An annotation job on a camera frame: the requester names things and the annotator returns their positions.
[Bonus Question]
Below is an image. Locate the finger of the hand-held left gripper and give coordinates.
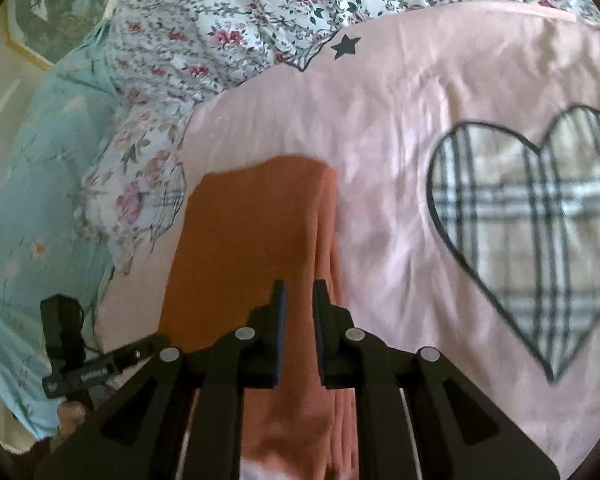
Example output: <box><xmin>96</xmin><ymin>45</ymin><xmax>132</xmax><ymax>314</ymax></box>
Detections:
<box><xmin>107</xmin><ymin>334</ymin><xmax>168</xmax><ymax>371</ymax></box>

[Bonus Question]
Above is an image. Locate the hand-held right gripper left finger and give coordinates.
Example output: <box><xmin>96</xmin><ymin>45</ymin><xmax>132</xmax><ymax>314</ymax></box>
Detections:
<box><xmin>35</xmin><ymin>280</ymin><xmax>287</xmax><ymax>480</ymax></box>

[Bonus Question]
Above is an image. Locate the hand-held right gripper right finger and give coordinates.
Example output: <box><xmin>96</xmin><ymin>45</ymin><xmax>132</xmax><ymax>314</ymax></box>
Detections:
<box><xmin>312</xmin><ymin>280</ymin><xmax>561</xmax><ymax>480</ymax></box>

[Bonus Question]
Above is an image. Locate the orange knit sweater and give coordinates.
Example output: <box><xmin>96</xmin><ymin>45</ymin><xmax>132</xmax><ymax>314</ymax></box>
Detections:
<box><xmin>157</xmin><ymin>155</ymin><xmax>361</xmax><ymax>480</ymax></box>

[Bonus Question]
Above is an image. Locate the person's left hand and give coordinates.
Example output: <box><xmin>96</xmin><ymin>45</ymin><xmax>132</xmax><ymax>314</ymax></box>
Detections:
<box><xmin>55</xmin><ymin>402</ymin><xmax>90</xmax><ymax>440</ymax></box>

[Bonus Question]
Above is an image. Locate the light blue floral sheet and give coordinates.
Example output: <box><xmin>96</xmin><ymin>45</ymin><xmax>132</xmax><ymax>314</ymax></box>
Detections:
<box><xmin>0</xmin><ymin>22</ymin><xmax>126</xmax><ymax>438</ymax></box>

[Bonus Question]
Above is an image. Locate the pink printed blanket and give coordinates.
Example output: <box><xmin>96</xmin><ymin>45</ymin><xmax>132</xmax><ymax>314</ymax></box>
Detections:
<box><xmin>95</xmin><ymin>0</ymin><xmax>600</xmax><ymax>480</ymax></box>

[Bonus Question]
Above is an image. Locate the white floral quilt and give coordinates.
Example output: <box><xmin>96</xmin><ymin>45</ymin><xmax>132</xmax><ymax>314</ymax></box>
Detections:
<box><xmin>75</xmin><ymin>0</ymin><xmax>600</xmax><ymax>273</ymax></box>

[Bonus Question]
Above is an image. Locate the framed wall picture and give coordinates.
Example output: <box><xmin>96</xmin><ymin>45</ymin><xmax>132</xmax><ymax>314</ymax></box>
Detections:
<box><xmin>7</xmin><ymin>0</ymin><xmax>126</xmax><ymax>68</ymax></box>

